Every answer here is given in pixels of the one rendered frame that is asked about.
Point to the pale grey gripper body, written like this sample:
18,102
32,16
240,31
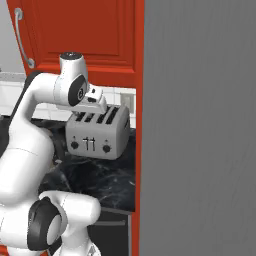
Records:
91,107

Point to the red cabinet side panel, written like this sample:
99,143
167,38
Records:
139,100

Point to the grey fridge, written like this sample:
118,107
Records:
200,126

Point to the white wall socket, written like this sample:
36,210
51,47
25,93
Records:
128,102

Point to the black dishwasher front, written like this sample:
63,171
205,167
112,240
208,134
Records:
111,238

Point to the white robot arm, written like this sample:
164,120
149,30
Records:
25,156

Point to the silver four-slot toaster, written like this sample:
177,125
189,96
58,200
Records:
100,136

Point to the red cupboard door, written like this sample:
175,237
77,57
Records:
90,30

